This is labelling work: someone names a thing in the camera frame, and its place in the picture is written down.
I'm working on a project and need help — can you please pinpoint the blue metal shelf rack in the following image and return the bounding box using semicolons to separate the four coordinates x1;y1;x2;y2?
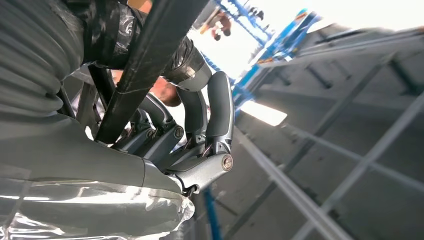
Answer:
198;0;323;118

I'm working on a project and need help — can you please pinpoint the person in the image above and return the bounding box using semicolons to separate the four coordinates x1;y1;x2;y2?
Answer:
110;67;182;108

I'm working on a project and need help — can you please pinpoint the ceiling light panel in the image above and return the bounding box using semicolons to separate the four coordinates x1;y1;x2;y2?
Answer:
239;99;288;128

